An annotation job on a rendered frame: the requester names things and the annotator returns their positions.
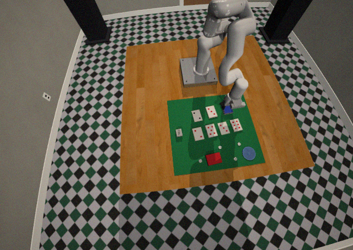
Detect white playing card with black pips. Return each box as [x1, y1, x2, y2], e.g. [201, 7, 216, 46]
[191, 110, 202, 122]

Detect blue flat disc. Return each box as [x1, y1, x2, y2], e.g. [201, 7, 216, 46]
[242, 147, 255, 160]

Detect blue rectangular tile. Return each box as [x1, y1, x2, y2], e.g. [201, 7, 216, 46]
[224, 106, 233, 114]

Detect green card table mat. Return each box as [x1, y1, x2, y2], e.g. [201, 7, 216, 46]
[167, 94, 265, 175]

